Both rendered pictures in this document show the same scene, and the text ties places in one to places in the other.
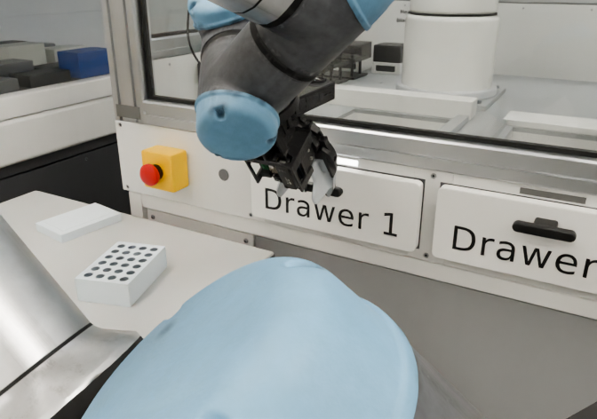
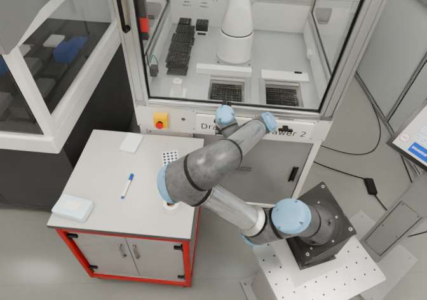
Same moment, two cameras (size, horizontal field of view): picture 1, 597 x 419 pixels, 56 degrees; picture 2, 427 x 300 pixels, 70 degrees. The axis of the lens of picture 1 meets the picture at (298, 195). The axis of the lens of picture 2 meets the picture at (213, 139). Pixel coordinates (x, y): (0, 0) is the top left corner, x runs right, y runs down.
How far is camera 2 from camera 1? 0.96 m
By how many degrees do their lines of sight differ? 33
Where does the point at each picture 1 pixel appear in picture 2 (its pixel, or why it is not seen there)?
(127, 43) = (140, 82)
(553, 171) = (286, 114)
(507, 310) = (272, 142)
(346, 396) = (307, 215)
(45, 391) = (261, 220)
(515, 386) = (273, 157)
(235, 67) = not seen: hidden behind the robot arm
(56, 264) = (142, 164)
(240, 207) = (189, 127)
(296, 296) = (300, 208)
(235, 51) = not seen: hidden behind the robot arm
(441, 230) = not seen: hidden behind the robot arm
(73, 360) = (260, 215)
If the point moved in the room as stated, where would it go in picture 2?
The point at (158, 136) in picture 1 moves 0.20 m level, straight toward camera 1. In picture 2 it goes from (155, 109) to (176, 131)
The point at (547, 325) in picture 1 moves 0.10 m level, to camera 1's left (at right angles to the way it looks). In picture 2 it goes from (282, 143) to (267, 149)
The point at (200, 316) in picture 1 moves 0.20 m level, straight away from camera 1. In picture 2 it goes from (284, 208) to (246, 170)
